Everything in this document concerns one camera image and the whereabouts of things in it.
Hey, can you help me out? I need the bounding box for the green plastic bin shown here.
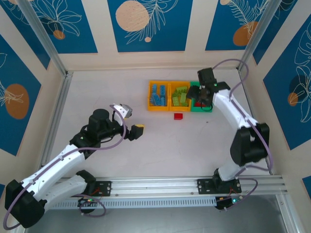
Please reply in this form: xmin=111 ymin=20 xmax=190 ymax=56
xmin=190 ymin=81 xmax=214 ymax=113

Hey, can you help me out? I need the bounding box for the yellow bin for blue bricks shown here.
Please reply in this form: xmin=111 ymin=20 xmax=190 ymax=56
xmin=148 ymin=80 xmax=170 ymax=112

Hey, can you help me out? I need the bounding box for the yellow bin for green bricks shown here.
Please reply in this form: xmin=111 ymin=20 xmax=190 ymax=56
xmin=169 ymin=81 xmax=191 ymax=112

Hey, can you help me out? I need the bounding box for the electronics board with LED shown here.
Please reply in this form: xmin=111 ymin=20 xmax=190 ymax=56
xmin=215 ymin=197 xmax=241 ymax=211
xmin=77 ymin=198 xmax=101 ymax=207

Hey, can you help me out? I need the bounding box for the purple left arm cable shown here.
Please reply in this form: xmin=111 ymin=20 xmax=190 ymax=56
xmin=3 ymin=104 xmax=129 ymax=230

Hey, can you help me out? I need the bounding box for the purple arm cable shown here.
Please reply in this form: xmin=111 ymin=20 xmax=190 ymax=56
xmin=3 ymin=104 xmax=129 ymax=230
xmin=213 ymin=59 xmax=274 ymax=212

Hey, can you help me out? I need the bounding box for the thin black camera cable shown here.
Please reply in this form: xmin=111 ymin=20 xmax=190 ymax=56
xmin=200 ymin=103 xmax=215 ymax=114

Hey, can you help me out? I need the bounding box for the aluminium side rail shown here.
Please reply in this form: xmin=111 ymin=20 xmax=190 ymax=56
xmin=35 ymin=71 xmax=73 ymax=181

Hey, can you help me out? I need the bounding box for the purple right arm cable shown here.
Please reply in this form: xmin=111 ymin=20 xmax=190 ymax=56
xmin=213 ymin=59 xmax=274 ymax=212

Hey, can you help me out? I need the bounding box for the long aluminium base rail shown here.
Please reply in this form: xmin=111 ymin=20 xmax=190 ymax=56
xmin=20 ymin=174 xmax=290 ymax=200

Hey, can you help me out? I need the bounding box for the white slotted cable duct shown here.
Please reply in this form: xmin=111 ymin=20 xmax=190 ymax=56
xmin=31 ymin=196 xmax=217 ymax=210

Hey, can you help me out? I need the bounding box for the aluminium frame post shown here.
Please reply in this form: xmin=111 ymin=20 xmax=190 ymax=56
xmin=17 ymin=0 xmax=73 ymax=78
xmin=237 ymin=0 xmax=299 ymax=73

